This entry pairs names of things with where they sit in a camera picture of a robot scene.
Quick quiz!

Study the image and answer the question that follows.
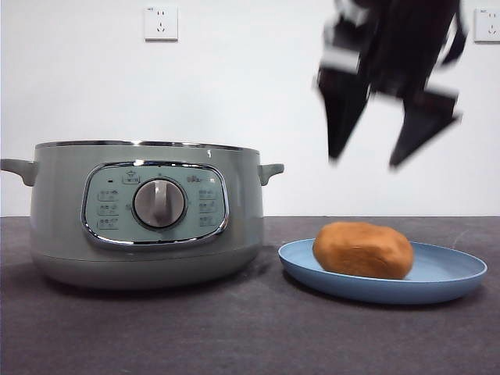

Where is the brown potato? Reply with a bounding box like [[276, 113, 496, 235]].
[[312, 221, 415, 281]]

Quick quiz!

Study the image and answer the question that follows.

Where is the blue round plate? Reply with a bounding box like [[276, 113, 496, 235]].
[[277, 238, 488, 307]]

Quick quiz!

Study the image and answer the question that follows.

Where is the pale green electric steamer pot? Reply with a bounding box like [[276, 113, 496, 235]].
[[0, 139, 285, 291]]

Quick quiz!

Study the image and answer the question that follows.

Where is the white wall socket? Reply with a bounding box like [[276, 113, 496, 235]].
[[473, 8, 500, 44], [144, 5, 180, 43]]

